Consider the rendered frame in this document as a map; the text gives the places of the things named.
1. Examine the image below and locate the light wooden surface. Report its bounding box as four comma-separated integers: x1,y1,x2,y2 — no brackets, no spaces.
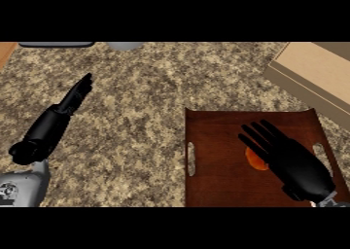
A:
0,41,20,83

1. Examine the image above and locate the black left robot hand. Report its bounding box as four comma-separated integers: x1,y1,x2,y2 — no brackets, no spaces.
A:
7,72,94,166

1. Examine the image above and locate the dark brown wooden tray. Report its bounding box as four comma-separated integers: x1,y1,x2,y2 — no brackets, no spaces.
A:
183,107,350,208

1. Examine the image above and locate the tan cardboard box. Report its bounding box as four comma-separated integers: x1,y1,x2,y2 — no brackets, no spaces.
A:
263,41,350,128

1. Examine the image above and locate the orange-red tomato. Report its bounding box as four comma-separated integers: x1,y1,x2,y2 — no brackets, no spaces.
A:
243,146,272,171

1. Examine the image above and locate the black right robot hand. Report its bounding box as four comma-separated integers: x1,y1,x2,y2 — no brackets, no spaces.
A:
236,119,337,202

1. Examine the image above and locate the pale grey round object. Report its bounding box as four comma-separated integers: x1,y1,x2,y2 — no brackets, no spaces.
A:
106,41,143,52

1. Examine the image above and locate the dark grey flat appliance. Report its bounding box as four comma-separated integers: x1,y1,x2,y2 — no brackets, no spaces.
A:
17,41,96,49

